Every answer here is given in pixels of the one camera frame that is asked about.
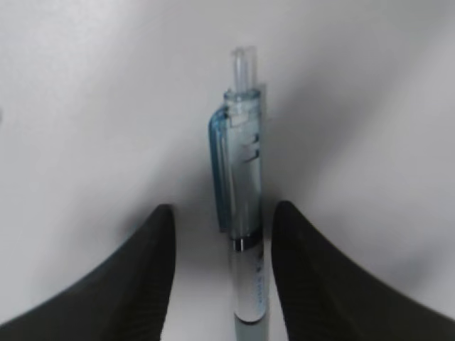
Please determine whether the blue clear retractable pen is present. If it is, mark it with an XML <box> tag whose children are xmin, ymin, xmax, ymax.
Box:
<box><xmin>208</xmin><ymin>46</ymin><xmax>267</xmax><ymax>340</ymax></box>

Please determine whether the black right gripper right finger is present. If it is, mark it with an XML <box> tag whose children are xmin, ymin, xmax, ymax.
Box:
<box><xmin>271</xmin><ymin>201</ymin><xmax>454</xmax><ymax>340</ymax></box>

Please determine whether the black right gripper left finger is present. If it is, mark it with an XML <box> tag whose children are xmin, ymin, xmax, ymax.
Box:
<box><xmin>1</xmin><ymin>205</ymin><xmax>176</xmax><ymax>340</ymax></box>

